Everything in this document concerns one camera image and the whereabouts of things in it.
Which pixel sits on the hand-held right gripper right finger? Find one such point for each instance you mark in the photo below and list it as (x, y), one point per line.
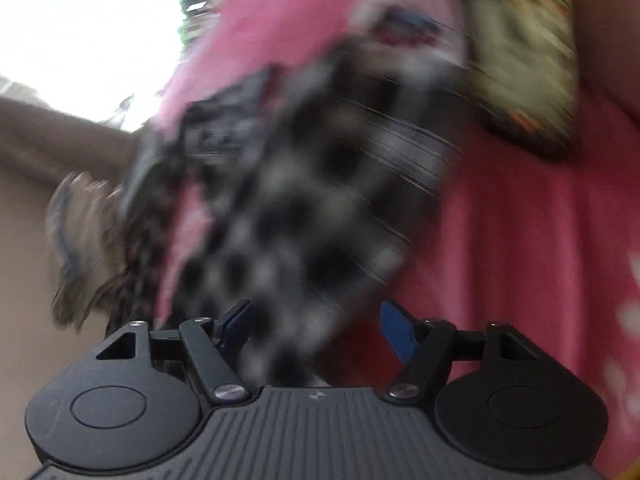
(397, 330)

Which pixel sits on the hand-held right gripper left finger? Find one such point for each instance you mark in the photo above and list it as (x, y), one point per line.
(235, 325)

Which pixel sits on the black white plaid shirt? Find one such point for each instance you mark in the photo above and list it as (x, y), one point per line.
(300, 200)

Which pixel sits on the beige folded clothes stack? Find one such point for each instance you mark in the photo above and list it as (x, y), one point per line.
(80, 240)

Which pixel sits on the pink floral blanket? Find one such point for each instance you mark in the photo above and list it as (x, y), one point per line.
(525, 260)

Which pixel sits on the brown curtain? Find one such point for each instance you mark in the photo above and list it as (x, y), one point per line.
(50, 135)

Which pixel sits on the green patterned pillow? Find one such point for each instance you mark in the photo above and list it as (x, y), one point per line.
(525, 60)

